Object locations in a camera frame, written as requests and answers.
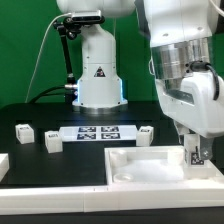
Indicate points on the grey mounted camera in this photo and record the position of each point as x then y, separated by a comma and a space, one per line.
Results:
87, 17

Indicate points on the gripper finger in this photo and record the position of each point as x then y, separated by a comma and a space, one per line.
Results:
181, 131
205, 148

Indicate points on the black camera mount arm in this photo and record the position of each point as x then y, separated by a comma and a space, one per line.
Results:
66, 50

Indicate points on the white obstacle fence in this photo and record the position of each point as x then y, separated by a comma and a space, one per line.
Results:
115, 197

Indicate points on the white square tabletop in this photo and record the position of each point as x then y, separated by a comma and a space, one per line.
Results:
155, 164

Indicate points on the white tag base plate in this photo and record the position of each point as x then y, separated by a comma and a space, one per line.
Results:
98, 133

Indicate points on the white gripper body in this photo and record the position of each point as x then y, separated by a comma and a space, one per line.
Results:
202, 114

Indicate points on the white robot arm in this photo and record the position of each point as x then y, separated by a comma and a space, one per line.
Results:
179, 32

